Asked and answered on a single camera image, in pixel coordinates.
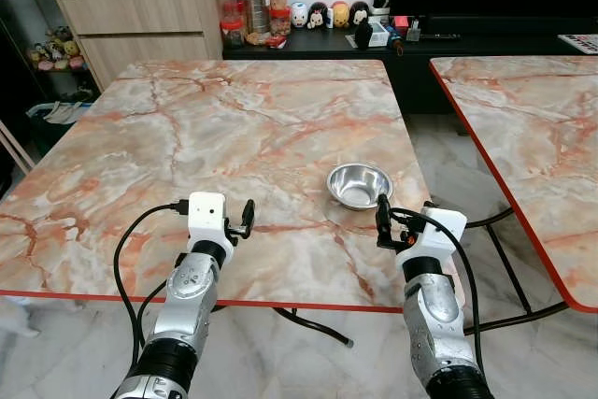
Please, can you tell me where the small steel bowl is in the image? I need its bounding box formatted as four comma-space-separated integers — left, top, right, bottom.
326, 163, 394, 211

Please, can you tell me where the red snack packet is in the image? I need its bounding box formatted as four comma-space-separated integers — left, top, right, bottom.
245, 36, 286, 49

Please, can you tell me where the small red lid jar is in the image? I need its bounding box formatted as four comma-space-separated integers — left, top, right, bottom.
269, 7, 292, 38
221, 18, 246, 49

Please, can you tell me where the black plush doll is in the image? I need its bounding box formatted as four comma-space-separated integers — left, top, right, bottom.
349, 1, 372, 28
308, 2, 331, 31

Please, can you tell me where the yellow plush doll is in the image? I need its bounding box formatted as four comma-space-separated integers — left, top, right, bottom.
331, 1, 351, 30

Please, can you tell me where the white plush doll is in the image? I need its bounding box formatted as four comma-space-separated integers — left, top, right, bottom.
290, 2, 310, 29

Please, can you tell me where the large clear red lid jar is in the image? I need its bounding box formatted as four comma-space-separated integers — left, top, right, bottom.
241, 0, 272, 41

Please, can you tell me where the basket with white cloth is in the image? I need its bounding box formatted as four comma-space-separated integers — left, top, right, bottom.
26, 100, 94, 152

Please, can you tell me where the light wooden drawer cabinet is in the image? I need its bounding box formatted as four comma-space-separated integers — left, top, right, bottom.
53, 0, 231, 92

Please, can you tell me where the toy display shelf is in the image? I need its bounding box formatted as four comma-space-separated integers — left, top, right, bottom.
0, 0, 102, 106

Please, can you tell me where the white printed magazine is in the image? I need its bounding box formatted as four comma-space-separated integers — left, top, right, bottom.
558, 34, 598, 56

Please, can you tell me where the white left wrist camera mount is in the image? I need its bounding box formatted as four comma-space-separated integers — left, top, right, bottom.
187, 192, 231, 243

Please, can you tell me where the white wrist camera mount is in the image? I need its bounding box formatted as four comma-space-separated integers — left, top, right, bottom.
187, 192, 231, 243
395, 207, 468, 262

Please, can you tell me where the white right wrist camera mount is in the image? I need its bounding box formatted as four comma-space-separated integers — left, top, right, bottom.
395, 207, 468, 262

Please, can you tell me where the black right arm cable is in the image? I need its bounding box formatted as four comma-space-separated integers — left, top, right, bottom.
391, 207, 483, 367

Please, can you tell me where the black metal table leg frame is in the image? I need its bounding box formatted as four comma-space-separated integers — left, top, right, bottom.
463, 207, 573, 335
217, 306, 354, 349

